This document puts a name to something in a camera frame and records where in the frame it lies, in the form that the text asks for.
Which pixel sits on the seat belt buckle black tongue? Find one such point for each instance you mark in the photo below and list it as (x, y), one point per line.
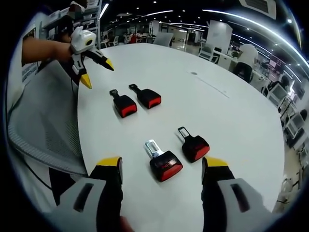
(149, 97)
(125, 106)

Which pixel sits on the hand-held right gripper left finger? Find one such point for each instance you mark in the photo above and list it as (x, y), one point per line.
(108, 193)

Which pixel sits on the grey metal shelf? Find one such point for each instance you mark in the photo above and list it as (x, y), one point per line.
(93, 20)

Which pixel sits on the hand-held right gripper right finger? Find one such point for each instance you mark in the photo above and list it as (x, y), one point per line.
(217, 193)

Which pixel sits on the grey chair back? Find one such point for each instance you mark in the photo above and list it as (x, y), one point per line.
(163, 38)

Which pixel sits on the seat belt buckle silver tongue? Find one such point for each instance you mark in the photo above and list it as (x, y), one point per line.
(164, 165)

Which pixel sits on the ceiling air vent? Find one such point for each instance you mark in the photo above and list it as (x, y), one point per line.
(262, 7)

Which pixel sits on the person's left forearm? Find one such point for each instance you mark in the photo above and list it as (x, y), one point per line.
(43, 50)

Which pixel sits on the person's body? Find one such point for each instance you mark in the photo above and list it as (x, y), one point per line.
(62, 183)

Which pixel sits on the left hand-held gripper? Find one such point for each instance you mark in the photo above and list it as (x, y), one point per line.
(80, 41)

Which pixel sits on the seat belt buckle framed tongue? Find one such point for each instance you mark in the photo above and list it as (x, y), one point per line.
(194, 147)

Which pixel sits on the grey mesh office chair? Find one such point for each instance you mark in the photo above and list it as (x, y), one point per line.
(43, 116)

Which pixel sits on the white office chair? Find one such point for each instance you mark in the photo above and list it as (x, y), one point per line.
(207, 53)

